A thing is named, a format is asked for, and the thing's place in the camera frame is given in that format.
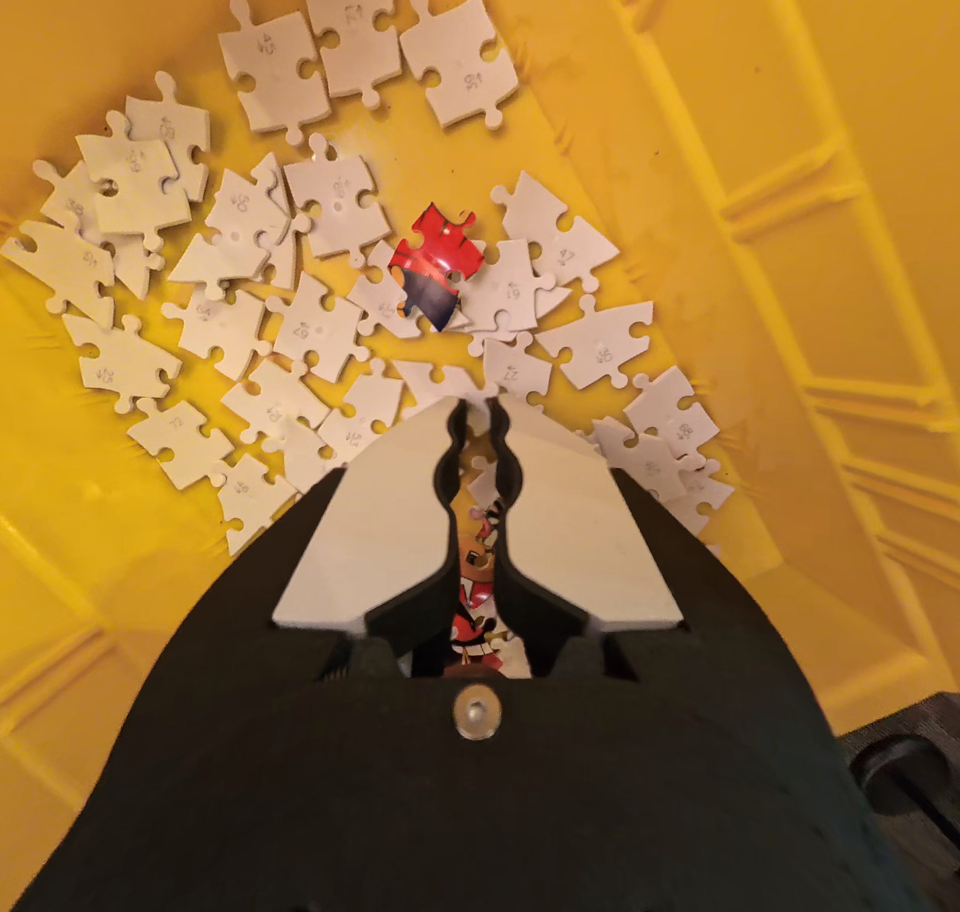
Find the yellow plastic bin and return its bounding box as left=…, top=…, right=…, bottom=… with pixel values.
left=0, top=0, right=960, bottom=827

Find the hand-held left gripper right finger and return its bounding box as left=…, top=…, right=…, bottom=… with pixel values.
left=487, top=393, right=685, bottom=679

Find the red puzzle piece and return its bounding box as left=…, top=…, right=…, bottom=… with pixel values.
left=388, top=202, right=486, bottom=333

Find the colourful cartoon puzzle piece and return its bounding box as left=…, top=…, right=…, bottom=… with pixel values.
left=448, top=499, right=519, bottom=679

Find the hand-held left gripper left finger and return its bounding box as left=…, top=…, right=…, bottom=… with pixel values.
left=270, top=396, right=470, bottom=679

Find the pile of white puzzle pieces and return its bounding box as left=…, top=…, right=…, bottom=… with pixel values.
left=0, top=0, right=736, bottom=677

